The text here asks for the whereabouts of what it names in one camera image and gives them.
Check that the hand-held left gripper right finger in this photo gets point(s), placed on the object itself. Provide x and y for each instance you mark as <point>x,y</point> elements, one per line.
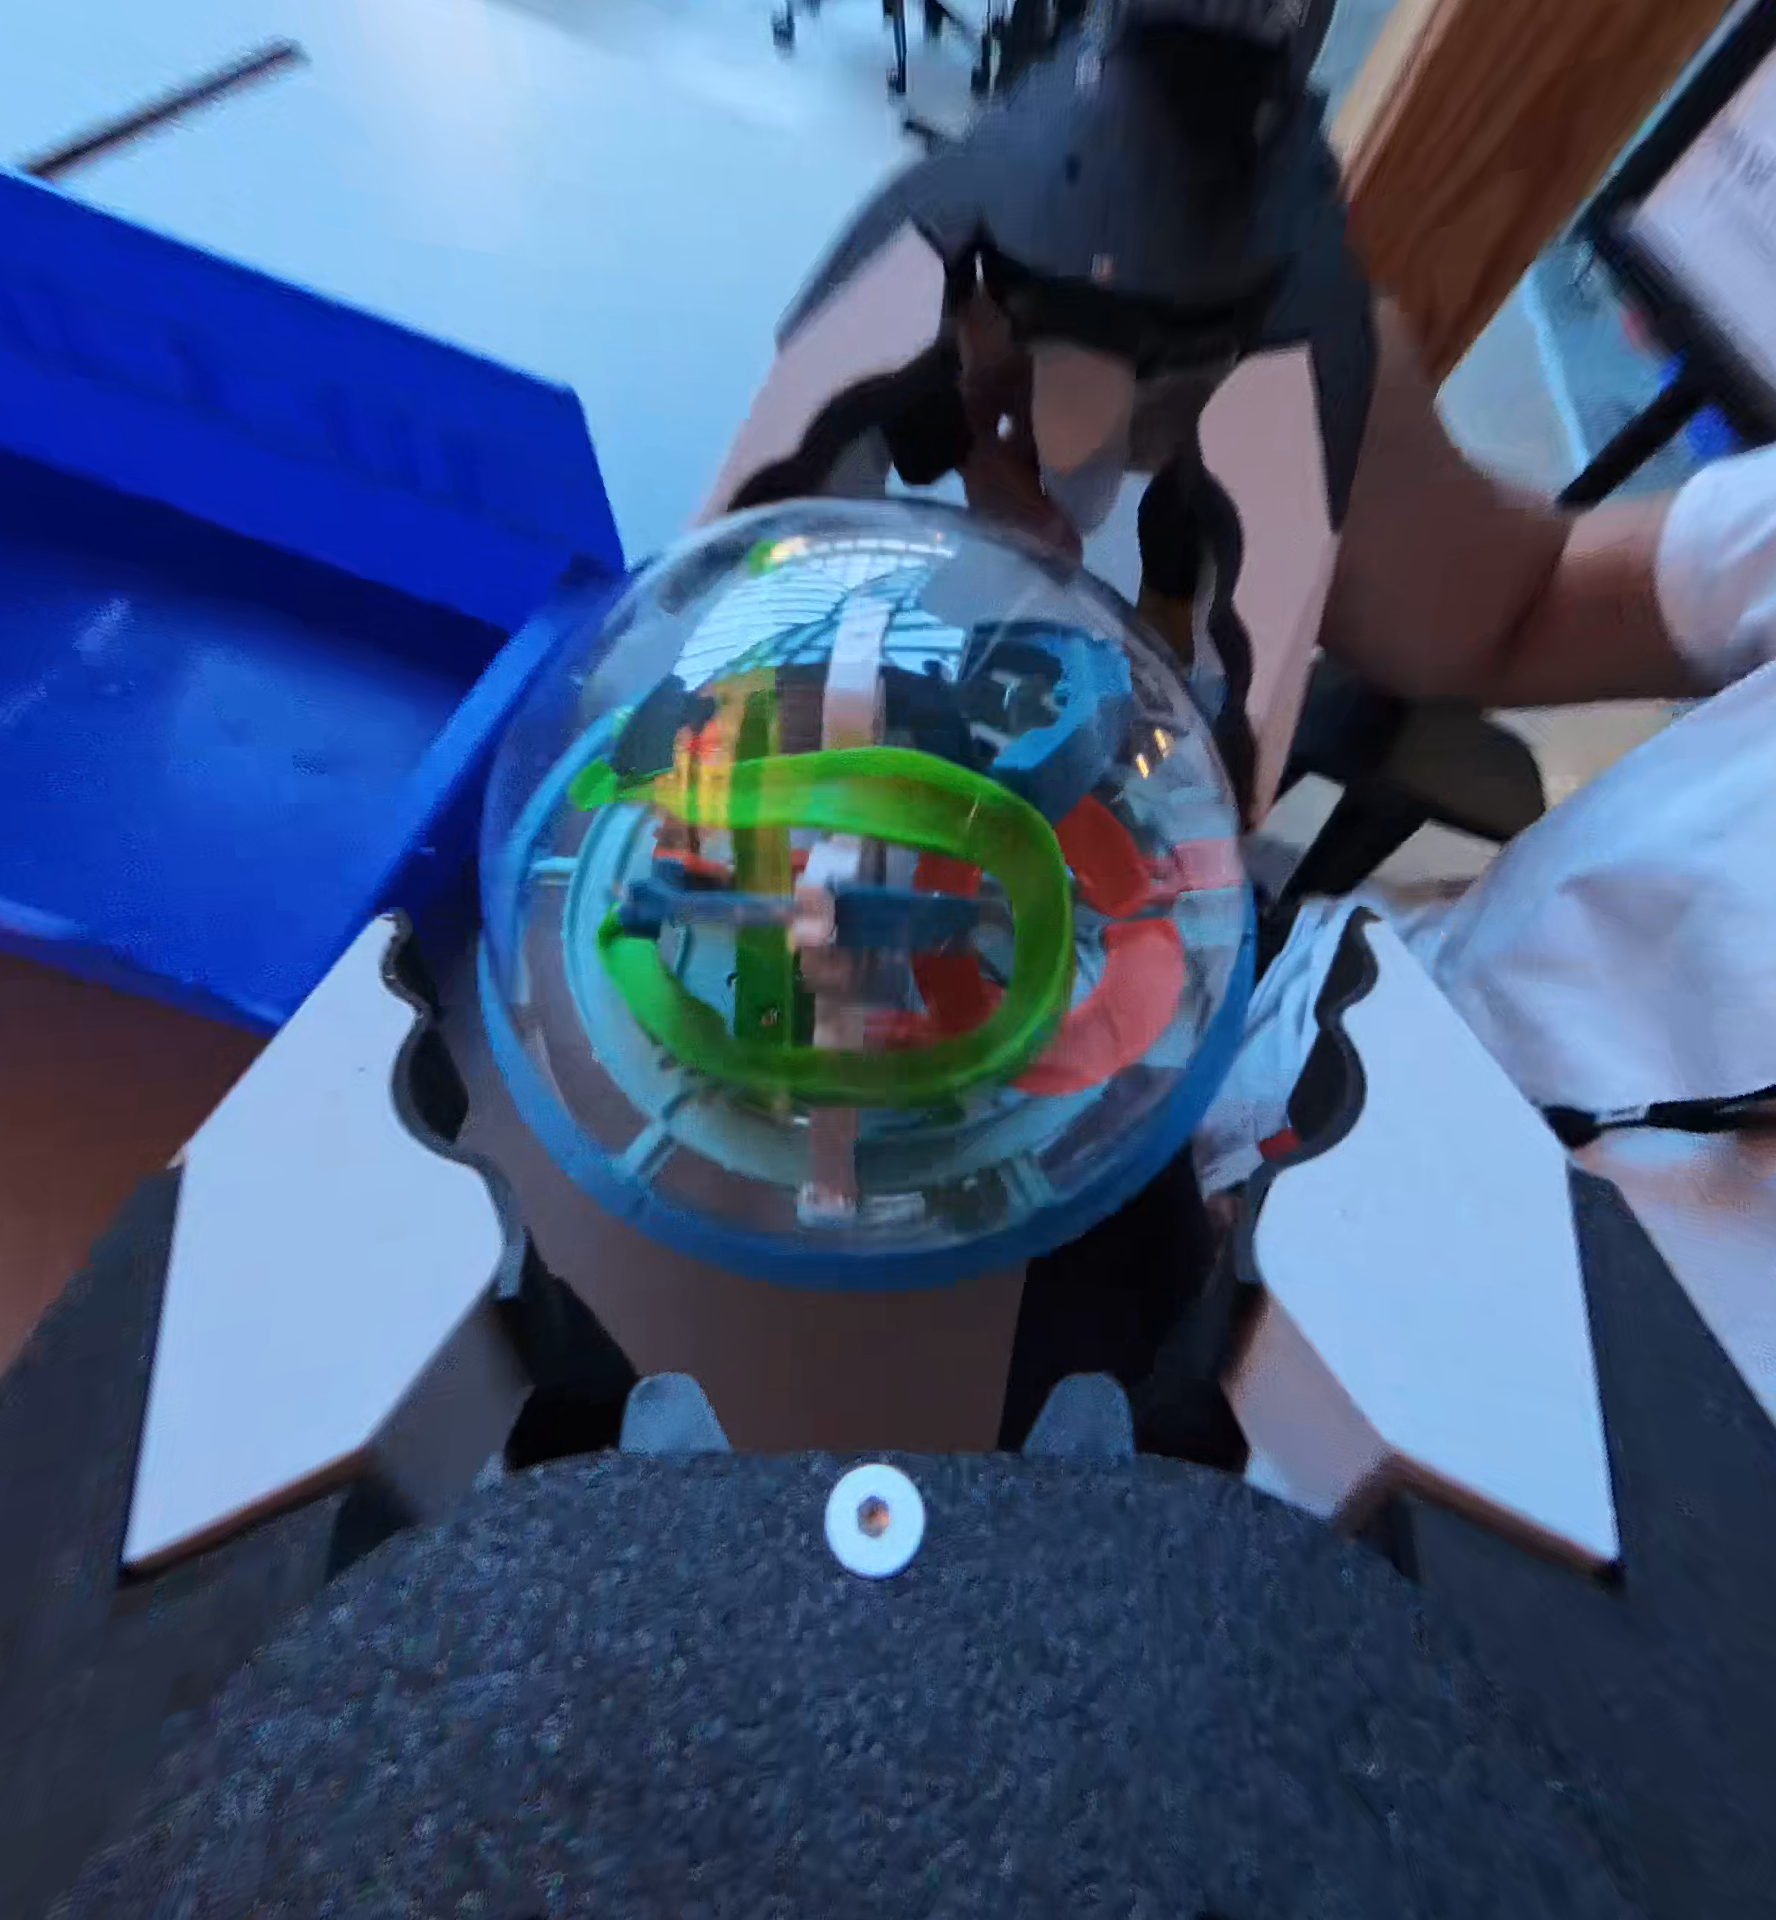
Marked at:
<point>1429,1290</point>

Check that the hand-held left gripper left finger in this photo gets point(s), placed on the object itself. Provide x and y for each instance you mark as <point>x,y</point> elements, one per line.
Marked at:
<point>289,1275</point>

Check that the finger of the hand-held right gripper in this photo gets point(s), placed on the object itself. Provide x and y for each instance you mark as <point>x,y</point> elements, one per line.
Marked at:
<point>858,343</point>
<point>1286,524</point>

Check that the clear plastic maze ball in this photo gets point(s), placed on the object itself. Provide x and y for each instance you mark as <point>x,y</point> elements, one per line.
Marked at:
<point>858,901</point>

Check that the person's right forearm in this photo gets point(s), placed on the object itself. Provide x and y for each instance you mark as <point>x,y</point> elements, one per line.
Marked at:
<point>1503,585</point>

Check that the black office chair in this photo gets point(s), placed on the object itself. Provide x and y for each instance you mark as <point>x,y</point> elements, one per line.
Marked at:
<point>920,36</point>

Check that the wooden pillar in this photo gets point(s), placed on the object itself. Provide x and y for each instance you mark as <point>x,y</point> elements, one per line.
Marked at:
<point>1503,135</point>

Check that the white printed instruction sheet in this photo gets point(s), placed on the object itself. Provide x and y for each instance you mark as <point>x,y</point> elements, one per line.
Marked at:
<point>1758,226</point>

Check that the blue plastic bin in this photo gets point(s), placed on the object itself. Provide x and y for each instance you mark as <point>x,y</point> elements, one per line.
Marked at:
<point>199,676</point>

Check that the black bar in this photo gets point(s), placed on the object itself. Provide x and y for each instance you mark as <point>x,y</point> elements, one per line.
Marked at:
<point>168,109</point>

